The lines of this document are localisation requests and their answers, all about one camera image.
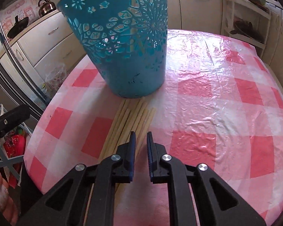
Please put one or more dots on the white shelf rack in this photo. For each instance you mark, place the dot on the white shelf rack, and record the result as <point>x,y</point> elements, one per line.
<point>228,16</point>

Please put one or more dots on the person's left hand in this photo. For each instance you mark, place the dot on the person's left hand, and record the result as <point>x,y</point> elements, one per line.
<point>4,207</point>

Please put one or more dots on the blue perforated plastic basket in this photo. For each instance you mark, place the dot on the blue perforated plastic basket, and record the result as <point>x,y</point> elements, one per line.
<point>132,75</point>

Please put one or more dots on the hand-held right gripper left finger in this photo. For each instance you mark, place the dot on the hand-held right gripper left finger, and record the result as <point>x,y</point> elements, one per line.
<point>132,155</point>

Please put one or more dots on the black wok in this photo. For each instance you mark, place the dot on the black wok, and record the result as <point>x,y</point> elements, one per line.
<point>16,28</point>

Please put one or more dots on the metal kettle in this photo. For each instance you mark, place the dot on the metal kettle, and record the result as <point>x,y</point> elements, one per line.
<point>47,8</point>

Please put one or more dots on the cream tall cupboards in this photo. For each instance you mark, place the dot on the cream tall cupboards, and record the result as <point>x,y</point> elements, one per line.
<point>195,11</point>

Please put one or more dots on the pink patterned wall sticker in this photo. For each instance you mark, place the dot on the pink patterned wall sticker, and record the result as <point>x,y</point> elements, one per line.
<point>26,7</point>

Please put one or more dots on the pink checkered tablecloth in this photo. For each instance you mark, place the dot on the pink checkered tablecloth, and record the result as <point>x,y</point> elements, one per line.
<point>226,98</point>

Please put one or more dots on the bundle of wooden chopsticks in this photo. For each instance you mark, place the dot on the bundle of wooden chopsticks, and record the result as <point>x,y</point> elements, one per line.
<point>125,122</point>

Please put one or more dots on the clear plastic bag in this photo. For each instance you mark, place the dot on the clear plastic bag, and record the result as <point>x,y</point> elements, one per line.
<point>56,80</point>

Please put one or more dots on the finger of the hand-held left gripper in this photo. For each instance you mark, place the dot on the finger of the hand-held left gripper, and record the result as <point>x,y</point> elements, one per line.
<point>11,116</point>

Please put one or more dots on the dark bowl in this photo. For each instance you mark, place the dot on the dark bowl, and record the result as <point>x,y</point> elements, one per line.
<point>245,29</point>

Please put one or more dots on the red bag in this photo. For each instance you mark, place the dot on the red bag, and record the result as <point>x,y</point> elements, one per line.
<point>15,144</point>

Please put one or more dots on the grey metal frame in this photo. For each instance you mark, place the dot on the grey metal frame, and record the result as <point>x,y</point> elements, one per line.
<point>18,75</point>

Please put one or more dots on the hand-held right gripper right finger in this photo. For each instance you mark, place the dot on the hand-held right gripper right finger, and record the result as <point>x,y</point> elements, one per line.
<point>151,155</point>

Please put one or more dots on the grey folding rack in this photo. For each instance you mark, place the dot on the grey folding rack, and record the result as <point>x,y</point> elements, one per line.
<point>9,162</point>

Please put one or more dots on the cream kitchen drawer cabinet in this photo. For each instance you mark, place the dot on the cream kitchen drawer cabinet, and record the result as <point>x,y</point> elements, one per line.
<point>49,40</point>

